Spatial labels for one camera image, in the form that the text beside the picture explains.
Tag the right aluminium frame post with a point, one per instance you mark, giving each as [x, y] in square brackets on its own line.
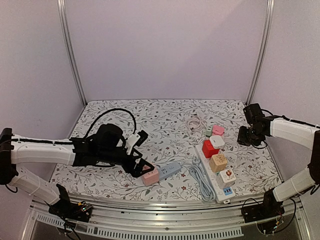
[262, 51]

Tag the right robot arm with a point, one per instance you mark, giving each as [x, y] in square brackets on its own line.
[295, 142]

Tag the red cube socket adapter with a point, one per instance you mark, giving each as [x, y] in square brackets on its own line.
[208, 149]

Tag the floral patterned table mat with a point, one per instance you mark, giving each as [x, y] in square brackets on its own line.
[174, 128]

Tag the long white power strip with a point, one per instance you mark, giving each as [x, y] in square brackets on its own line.
[222, 196]

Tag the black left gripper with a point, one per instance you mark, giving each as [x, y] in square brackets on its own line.
[136, 172]

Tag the pink cube socket adapter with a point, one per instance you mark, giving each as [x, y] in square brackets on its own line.
[151, 177]

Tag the green usb plug adapter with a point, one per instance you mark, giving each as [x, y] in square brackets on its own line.
[209, 131]

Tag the aluminium front rail base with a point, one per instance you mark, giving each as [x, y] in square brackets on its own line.
[117, 219]

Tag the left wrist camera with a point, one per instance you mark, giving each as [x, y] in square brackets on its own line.
[110, 137]

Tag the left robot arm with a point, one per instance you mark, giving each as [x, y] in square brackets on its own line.
[15, 151]

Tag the white cube adapter red flower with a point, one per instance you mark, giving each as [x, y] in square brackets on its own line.
[226, 178]

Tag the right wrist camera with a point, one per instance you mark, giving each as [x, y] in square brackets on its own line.
[253, 113]

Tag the white flat plug adapter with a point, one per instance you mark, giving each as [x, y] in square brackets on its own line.
[217, 142]

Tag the pink flat plug adapter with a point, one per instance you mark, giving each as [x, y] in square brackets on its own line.
[219, 128]

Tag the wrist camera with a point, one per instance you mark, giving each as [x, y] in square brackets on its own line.
[110, 137]
[253, 113]

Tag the aluminium frame post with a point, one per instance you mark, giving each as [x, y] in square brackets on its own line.
[262, 51]
[62, 11]

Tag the left aluminium frame post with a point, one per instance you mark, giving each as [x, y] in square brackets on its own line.
[62, 11]

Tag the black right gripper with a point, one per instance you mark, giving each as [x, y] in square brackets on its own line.
[244, 137]

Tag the beige cube socket adapter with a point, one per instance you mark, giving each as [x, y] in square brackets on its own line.
[218, 162]

